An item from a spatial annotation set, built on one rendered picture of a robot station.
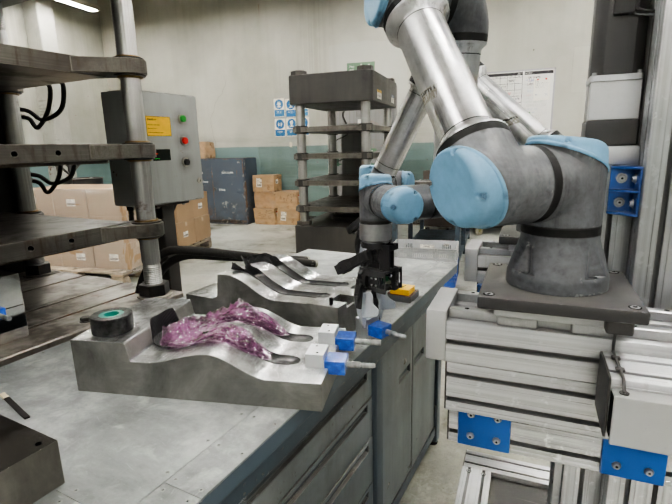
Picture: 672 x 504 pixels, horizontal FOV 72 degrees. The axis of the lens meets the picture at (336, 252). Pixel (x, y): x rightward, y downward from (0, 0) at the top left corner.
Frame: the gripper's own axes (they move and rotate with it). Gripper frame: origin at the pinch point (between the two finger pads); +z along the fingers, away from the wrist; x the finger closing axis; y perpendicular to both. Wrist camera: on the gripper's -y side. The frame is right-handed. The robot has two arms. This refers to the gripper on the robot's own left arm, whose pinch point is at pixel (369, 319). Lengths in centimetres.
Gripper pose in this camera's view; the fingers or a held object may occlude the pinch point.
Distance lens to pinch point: 116.2
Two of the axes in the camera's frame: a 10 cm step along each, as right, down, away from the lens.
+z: 0.3, 9.8, 2.2
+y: 7.6, 1.3, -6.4
